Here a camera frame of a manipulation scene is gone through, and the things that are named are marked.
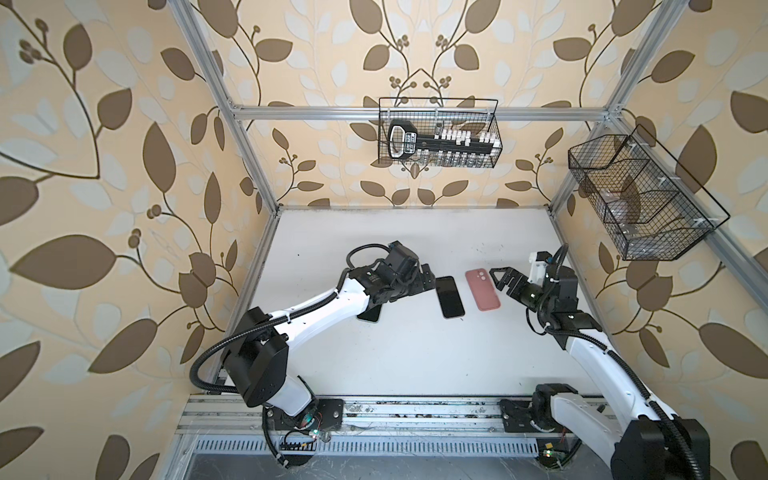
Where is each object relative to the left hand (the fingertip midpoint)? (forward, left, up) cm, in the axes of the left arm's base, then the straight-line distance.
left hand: (421, 278), depth 81 cm
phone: (+3, -10, -16) cm, 19 cm away
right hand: (+2, -23, -2) cm, 23 cm away
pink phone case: (+5, -21, -14) cm, 26 cm away
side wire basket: (+9, -56, +19) cm, 60 cm away
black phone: (-4, +14, -16) cm, 22 cm away
